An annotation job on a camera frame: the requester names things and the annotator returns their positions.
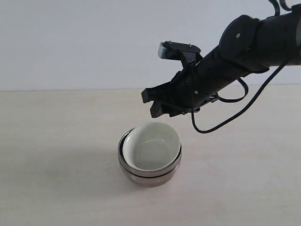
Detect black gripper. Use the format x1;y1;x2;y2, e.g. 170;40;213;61
141;70;217;118

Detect white ceramic bowl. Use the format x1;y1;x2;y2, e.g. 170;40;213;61
122;122;181;171

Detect ribbed steel bowl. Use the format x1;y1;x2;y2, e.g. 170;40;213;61
118;128;182;178

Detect smooth steel bowl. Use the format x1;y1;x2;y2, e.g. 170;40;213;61
119;154;182;187

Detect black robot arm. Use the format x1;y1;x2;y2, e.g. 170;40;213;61
142;12;301;118

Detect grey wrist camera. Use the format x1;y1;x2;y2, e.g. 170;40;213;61
158;40;203;65

